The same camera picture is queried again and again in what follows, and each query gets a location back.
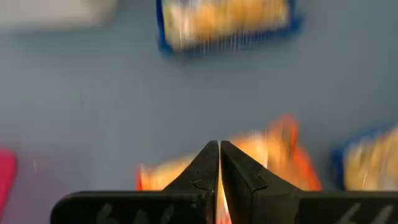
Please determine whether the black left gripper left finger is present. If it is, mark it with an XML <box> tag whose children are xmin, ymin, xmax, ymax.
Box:
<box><xmin>49</xmin><ymin>140</ymin><xmax>220</xmax><ymax>224</ymax></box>

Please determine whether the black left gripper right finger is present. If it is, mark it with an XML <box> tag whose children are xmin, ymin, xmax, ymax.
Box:
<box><xmin>220</xmin><ymin>140</ymin><xmax>398</xmax><ymax>224</ymax></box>

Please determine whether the orange chicken ramen pack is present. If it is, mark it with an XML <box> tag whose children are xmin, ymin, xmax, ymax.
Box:
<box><xmin>135</xmin><ymin>114</ymin><xmax>323</xmax><ymax>224</ymax></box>

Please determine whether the blue soy sauce ramen pack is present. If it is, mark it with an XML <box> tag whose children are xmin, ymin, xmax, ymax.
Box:
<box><xmin>156</xmin><ymin>0</ymin><xmax>304</xmax><ymax>58</ymax></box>
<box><xmin>331</xmin><ymin>124</ymin><xmax>398</xmax><ymax>191</ymax></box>

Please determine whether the pink plastic bin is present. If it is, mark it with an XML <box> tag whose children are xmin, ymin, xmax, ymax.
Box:
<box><xmin>0</xmin><ymin>148</ymin><xmax>18</xmax><ymax>215</ymax></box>

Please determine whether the white plastic bin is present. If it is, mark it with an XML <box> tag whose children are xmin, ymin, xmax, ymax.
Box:
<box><xmin>0</xmin><ymin>0</ymin><xmax>119</xmax><ymax>29</ymax></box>

